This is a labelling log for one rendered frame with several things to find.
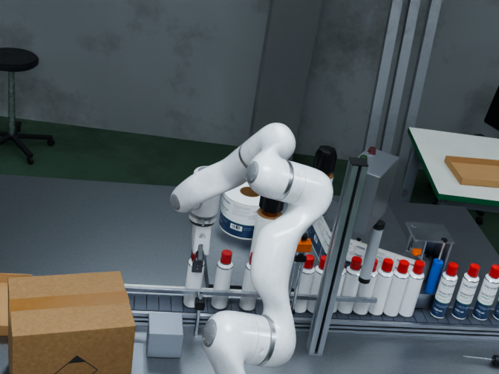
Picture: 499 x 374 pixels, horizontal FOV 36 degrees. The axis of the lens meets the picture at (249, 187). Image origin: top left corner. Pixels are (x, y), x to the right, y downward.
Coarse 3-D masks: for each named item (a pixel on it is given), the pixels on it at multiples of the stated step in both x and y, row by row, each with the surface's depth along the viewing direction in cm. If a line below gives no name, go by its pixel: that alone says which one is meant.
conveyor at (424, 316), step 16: (144, 304) 241; (160, 304) 242; (176, 304) 243; (208, 304) 246; (256, 304) 249; (368, 320) 251; (384, 320) 252; (400, 320) 253; (416, 320) 254; (432, 320) 255; (448, 320) 257; (464, 320) 258
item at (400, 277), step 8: (400, 264) 245; (408, 264) 245; (400, 272) 246; (392, 280) 248; (400, 280) 246; (392, 288) 249; (400, 288) 248; (392, 296) 250; (400, 296) 250; (392, 304) 251; (400, 304) 253; (384, 312) 254; (392, 312) 252
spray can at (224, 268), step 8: (224, 256) 235; (224, 264) 237; (232, 264) 238; (216, 272) 239; (224, 272) 237; (216, 280) 240; (224, 280) 238; (216, 288) 240; (224, 288) 240; (216, 296) 242; (224, 296) 242; (216, 304) 243; (224, 304) 243
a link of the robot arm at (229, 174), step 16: (224, 160) 210; (240, 160) 203; (192, 176) 213; (208, 176) 211; (224, 176) 210; (240, 176) 207; (176, 192) 217; (192, 192) 212; (208, 192) 211; (176, 208) 218; (192, 208) 216
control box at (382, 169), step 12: (384, 156) 220; (396, 156) 222; (372, 168) 212; (384, 168) 213; (396, 168) 222; (372, 180) 210; (384, 180) 214; (372, 192) 211; (384, 192) 219; (360, 204) 214; (372, 204) 212; (384, 204) 225; (360, 216) 215; (372, 216) 216; (360, 228) 217
